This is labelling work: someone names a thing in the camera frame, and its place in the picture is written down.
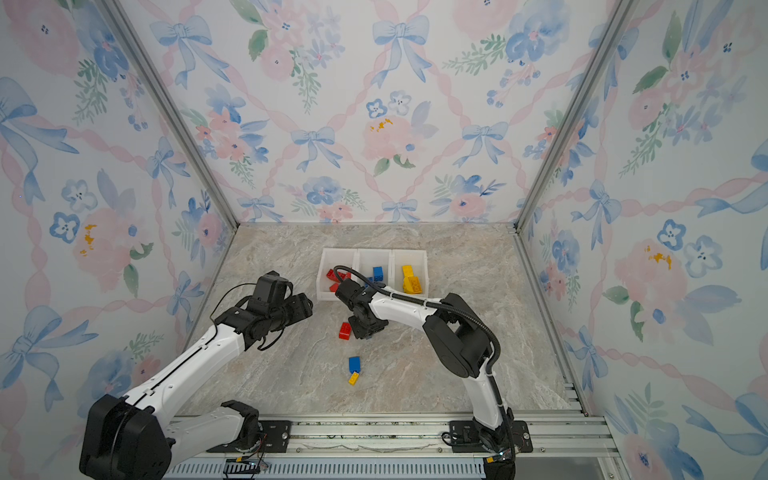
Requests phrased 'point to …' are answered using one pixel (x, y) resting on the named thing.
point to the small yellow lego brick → (353, 378)
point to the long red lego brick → (331, 274)
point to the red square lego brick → (344, 331)
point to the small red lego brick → (333, 288)
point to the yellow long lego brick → (411, 285)
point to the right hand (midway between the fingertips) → (365, 327)
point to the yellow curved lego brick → (416, 285)
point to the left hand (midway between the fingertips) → (304, 304)
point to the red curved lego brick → (345, 276)
